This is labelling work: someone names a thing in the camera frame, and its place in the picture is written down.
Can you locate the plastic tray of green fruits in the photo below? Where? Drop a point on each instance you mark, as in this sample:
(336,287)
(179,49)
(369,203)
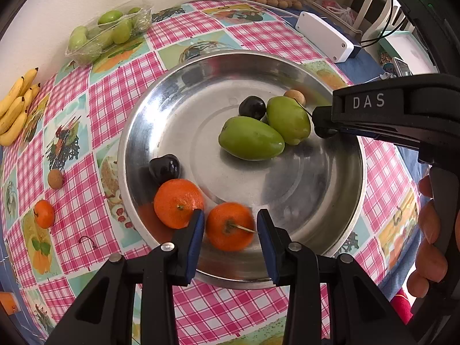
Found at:
(107,30)

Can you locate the person's right hand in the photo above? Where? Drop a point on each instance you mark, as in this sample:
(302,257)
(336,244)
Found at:
(429,258)

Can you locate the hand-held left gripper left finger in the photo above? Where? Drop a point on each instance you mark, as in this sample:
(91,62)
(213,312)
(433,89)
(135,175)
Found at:
(197,244)

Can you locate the clear plastic bag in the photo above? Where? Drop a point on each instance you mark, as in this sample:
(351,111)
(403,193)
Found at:
(336,9)

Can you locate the small mandarin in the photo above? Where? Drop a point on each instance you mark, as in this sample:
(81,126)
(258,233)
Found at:
(44,215)

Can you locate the red cloth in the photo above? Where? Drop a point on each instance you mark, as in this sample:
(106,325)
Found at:
(402,309)

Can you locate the orange plastic cup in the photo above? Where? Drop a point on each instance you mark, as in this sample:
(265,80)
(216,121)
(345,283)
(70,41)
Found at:
(8,303)

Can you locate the smartphone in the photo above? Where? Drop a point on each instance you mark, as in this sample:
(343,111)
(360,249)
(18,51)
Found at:
(401,66)

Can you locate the round metal plate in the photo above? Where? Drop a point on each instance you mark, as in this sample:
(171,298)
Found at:
(215,172)

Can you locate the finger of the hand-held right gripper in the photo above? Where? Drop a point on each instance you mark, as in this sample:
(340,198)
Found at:
(345,113)
(395,138)

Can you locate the pink checkered printed tablecloth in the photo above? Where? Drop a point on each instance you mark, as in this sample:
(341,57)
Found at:
(118,79)

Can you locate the bunch of yellow bananas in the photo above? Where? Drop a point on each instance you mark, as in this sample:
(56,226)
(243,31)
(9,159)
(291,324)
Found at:
(14,111)

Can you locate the white and green device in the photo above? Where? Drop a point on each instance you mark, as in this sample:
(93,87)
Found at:
(409,48)

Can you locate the dark plum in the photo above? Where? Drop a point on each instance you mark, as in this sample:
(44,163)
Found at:
(164,168)
(252,107)

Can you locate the mandarin with long stem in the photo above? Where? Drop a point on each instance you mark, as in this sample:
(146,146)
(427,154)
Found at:
(224,227)

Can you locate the brown longan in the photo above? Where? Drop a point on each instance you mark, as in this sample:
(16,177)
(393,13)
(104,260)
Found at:
(55,179)
(295,97)

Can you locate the green mango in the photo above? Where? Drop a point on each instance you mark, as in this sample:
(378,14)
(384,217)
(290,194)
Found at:
(289,120)
(251,139)

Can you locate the white plastic box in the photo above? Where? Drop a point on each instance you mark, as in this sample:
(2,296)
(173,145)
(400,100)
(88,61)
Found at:
(321,36)

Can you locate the loose cherry stem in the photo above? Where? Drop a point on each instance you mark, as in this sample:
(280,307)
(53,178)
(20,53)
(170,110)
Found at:
(86,240)

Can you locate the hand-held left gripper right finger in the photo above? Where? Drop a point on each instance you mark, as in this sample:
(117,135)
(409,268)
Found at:
(267,248)

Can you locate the large mandarin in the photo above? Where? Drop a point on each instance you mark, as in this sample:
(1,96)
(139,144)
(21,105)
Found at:
(178,203)

